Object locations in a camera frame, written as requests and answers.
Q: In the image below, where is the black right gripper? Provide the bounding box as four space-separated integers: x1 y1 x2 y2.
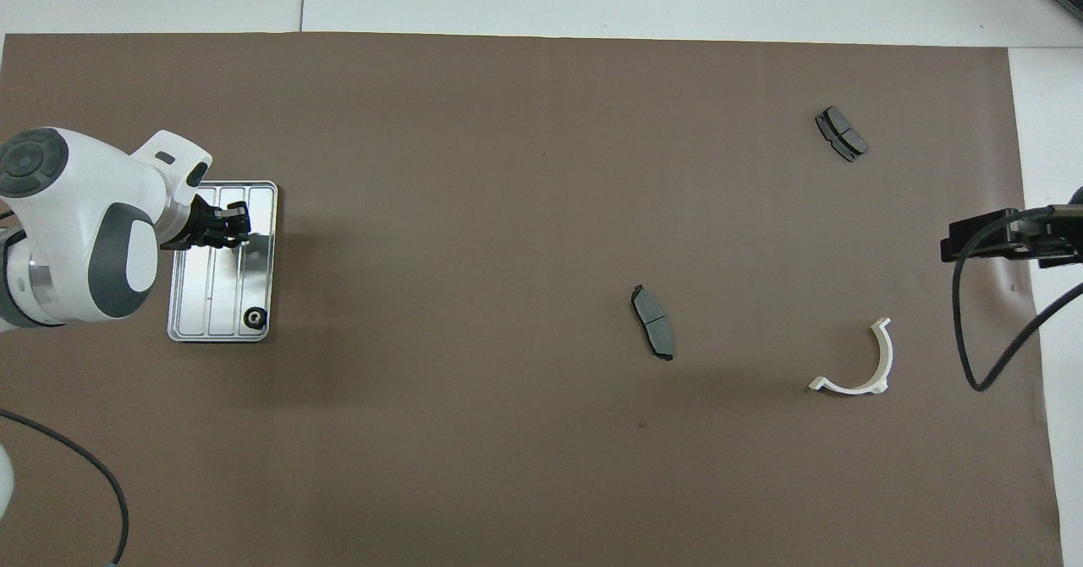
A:
941 205 1083 269

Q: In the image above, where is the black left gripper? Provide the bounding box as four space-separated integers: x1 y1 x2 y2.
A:
161 195 252 251

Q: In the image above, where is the silver metal ribbed tray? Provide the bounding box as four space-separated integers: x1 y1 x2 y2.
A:
167 180 279 344

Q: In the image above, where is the grey brake pad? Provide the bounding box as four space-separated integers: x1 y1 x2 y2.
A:
815 106 871 163
630 283 676 362

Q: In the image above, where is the brown paper table mat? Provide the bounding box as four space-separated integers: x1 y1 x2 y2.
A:
0 32 1065 567

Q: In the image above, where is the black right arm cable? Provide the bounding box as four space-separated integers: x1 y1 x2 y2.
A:
952 205 1083 393

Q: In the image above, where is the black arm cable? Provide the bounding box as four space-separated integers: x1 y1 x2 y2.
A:
952 205 1083 393
0 409 130 567

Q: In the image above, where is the white curved plastic bracket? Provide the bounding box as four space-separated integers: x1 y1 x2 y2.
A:
808 317 894 396

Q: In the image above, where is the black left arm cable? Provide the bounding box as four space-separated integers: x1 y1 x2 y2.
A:
0 409 130 567

